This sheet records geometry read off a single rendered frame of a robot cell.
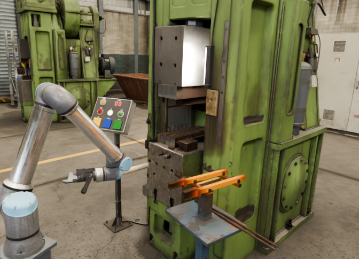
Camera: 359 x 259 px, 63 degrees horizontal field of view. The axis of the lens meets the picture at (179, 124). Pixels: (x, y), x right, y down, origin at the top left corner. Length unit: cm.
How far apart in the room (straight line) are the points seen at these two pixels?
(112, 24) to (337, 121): 796
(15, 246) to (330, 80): 651
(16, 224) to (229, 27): 158
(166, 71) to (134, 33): 971
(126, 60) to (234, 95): 981
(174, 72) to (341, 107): 544
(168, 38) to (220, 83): 49
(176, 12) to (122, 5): 949
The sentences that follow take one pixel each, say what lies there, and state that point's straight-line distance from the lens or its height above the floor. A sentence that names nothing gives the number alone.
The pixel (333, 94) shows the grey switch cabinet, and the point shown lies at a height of 85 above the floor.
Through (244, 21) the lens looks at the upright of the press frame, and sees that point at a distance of 190.
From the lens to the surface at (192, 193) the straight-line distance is 147.
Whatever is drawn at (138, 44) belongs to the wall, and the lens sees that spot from 1187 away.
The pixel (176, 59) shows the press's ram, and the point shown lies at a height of 155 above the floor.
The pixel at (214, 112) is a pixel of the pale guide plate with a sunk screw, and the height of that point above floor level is 121.
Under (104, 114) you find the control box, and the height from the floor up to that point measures 107.
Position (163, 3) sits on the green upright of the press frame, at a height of 195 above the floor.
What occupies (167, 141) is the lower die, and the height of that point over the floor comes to 94.
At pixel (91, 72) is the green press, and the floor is 108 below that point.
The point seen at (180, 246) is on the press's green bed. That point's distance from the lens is 236.
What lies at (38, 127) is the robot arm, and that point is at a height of 118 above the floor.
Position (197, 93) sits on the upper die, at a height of 130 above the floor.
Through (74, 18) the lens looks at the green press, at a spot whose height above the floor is 222.
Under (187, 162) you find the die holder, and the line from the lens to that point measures 204.
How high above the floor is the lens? 159
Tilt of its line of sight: 14 degrees down
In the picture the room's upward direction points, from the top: 2 degrees clockwise
